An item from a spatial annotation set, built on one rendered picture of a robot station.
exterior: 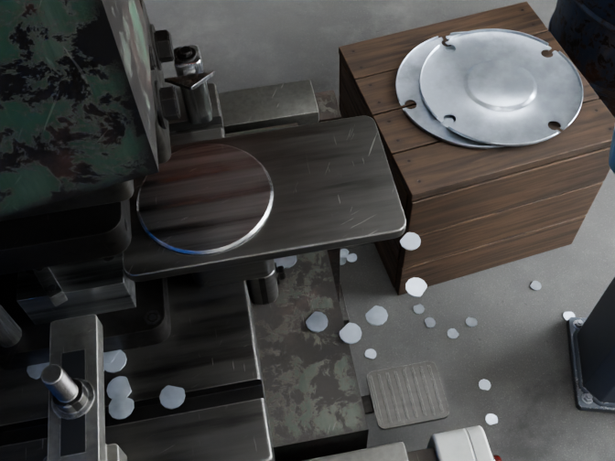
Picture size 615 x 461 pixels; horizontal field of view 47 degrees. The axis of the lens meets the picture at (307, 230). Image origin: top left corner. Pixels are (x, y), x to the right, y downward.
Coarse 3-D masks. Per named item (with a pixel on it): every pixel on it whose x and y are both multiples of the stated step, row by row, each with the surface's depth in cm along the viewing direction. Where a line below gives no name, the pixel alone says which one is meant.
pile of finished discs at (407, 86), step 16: (416, 48) 136; (432, 48) 136; (448, 48) 136; (416, 64) 134; (400, 80) 132; (416, 80) 132; (400, 96) 130; (416, 96) 129; (416, 112) 127; (432, 128) 125; (464, 144) 122; (480, 144) 123
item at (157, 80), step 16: (144, 16) 50; (160, 32) 53; (160, 48) 53; (160, 64) 54; (160, 80) 54; (160, 96) 50; (176, 96) 50; (160, 112) 49; (176, 112) 50; (160, 128) 50; (160, 144) 51; (160, 160) 52; (96, 192) 50; (112, 192) 50; (128, 192) 51; (32, 208) 50; (48, 208) 50; (64, 208) 51; (80, 208) 51
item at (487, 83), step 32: (480, 32) 137; (512, 32) 136; (448, 64) 133; (480, 64) 131; (512, 64) 131; (544, 64) 132; (448, 96) 128; (480, 96) 127; (512, 96) 127; (544, 96) 127; (576, 96) 127; (448, 128) 124; (480, 128) 124; (512, 128) 123; (544, 128) 123
